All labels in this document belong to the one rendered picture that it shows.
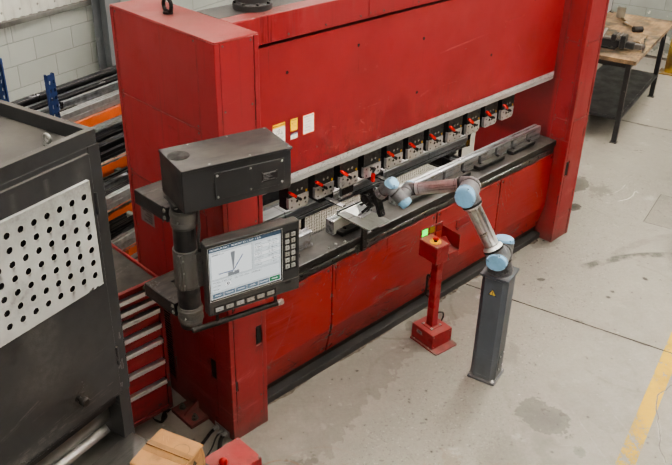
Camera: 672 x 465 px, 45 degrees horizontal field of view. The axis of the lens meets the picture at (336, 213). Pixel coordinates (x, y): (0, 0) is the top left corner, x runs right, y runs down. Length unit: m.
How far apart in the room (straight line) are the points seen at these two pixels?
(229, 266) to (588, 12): 3.56
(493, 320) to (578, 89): 2.10
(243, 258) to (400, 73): 1.81
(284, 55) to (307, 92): 0.28
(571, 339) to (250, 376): 2.29
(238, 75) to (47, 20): 4.81
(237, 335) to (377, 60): 1.71
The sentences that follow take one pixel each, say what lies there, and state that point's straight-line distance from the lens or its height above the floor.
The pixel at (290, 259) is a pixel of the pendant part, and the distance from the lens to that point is 3.62.
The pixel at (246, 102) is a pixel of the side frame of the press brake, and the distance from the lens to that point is 3.76.
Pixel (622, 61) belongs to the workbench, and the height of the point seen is 0.88.
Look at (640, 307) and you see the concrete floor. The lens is 6.23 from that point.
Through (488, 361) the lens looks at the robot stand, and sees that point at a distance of 5.13.
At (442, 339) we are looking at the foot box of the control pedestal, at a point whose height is 0.05.
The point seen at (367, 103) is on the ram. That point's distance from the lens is 4.68.
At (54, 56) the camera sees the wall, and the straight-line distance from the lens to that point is 8.45.
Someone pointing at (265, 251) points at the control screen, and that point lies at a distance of 3.53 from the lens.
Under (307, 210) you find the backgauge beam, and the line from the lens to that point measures 5.02.
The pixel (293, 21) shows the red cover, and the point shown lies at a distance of 4.10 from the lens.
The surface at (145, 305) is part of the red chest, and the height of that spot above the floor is 0.88.
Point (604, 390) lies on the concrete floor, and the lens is 5.38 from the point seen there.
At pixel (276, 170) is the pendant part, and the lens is 3.40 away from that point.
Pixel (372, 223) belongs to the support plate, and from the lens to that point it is 4.75.
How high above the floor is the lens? 3.33
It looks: 29 degrees down
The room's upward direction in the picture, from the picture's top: 1 degrees clockwise
